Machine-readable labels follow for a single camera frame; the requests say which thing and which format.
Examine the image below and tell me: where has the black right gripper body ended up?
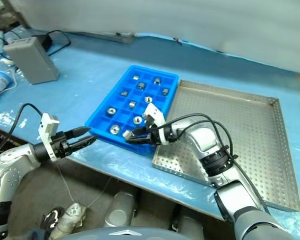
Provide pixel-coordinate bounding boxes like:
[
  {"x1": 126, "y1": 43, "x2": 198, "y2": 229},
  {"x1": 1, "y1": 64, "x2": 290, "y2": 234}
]
[{"x1": 146, "y1": 124, "x2": 162, "y2": 146}]

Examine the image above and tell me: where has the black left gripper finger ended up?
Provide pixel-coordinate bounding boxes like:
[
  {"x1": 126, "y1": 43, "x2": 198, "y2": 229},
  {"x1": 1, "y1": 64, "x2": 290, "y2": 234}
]
[
  {"x1": 64, "y1": 126, "x2": 92, "y2": 139},
  {"x1": 68, "y1": 135, "x2": 99, "y2": 153}
]

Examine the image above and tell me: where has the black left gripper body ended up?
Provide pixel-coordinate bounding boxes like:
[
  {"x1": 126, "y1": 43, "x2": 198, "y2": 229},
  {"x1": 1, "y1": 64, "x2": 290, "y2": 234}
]
[{"x1": 50, "y1": 132, "x2": 73, "y2": 159}]

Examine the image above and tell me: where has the blue plastic compartment tray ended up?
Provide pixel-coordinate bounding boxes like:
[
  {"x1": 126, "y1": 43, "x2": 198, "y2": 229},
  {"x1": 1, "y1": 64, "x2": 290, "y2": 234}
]
[{"x1": 84, "y1": 64, "x2": 180, "y2": 156}]

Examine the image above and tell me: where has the perforated steel tray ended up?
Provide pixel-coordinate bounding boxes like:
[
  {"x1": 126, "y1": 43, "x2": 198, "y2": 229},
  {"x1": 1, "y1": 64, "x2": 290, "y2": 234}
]
[{"x1": 151, "y1": 79, "x2": 300, "y2": 212}]

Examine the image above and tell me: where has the blue plastic table cover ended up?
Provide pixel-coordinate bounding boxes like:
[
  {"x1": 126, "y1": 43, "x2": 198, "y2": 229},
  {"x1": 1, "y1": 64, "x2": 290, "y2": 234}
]
[{"x1": 0, "y1": 24, "x2": 300, "y2": 240}]

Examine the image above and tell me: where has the white crumpled shoe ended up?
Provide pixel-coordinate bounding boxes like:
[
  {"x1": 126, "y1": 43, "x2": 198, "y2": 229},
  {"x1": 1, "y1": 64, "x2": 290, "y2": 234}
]
[{"x1": 49, "y1": 202, "x2": 88, "y2": 240}]

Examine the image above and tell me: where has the grey rounded cylinder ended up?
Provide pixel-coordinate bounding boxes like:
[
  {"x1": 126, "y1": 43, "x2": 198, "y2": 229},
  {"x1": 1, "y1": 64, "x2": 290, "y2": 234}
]
[
  {"x1": 103, "y1": 191, "x2": 138, "y2": 228},
  {"x1": 176, "y1": 213, "x2": 205, "y2": 240}
]

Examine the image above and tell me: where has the black white shoe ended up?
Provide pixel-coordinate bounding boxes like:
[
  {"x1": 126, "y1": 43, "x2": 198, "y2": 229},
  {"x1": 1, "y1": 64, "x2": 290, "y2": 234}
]
[{"x1": 39, "y1": 206, "x2": 66, "y2": 230}]

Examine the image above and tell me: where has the grey perforated metal box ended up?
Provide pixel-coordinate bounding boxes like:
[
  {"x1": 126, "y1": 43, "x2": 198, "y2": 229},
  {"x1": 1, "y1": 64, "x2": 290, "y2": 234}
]
[{"x1": 2, "y1": 36, "x2": 60, "y2": 85}]

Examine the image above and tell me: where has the grey shell with white triangle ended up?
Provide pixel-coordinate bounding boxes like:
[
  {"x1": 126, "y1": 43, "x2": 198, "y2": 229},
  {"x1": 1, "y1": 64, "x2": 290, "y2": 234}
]
[{"x1": 67, "y1": 226, "x2": 191, "y2": 240}]

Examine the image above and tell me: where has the flat perforated metal plate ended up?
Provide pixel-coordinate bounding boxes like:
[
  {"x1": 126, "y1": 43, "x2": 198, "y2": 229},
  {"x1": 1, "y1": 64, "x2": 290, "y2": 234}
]
[{"x1": 72, "y1": 31, "x2": 136, "y2": 45}]

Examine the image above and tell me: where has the black power adapter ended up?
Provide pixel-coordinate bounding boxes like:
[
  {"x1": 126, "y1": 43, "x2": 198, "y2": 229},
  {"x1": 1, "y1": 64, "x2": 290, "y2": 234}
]
[{"x1": 36, "y1": 33, "x2": 53, "y2": 51}]

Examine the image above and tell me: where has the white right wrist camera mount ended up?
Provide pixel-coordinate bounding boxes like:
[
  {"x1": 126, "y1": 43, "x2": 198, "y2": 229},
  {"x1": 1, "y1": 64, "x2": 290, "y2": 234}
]
[{"x1": 142, "y1": 103, "x2": 170, "y2": 146}]

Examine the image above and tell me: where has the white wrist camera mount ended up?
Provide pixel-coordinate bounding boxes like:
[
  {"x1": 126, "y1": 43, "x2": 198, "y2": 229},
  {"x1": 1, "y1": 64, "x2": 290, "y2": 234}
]
[
  {"x1": 142, "y1": 103, "x2": 170, "y2": 146},
  {"x1": 36, "y1": 112, "x2": 60, "y2": 161}
]

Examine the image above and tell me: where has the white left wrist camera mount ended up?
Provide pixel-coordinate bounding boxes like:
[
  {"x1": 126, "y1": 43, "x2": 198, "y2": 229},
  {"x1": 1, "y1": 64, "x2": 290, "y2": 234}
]
[{"x1": 36, "y1": 112, "x2": 60, "y2": 161}]

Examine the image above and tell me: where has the thin white string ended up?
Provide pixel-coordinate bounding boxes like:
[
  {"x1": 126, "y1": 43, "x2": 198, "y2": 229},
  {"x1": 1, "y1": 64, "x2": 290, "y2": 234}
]
[{"x1": 55, "y1": 159, "x2": 114, "y2": 209}]

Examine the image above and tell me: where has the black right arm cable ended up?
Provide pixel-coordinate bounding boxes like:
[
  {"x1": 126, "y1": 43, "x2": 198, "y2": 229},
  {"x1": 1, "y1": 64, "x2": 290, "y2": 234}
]
[{"x1": 136, "y1": 113, "x2": 271, "y2": 215}]

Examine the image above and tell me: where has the black adapter cable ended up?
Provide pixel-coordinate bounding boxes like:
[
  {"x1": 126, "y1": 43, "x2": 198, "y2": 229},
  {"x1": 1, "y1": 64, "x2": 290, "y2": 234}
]
[{"x1": 46, "y1": 29, "x2": 71, "y2": 57}]

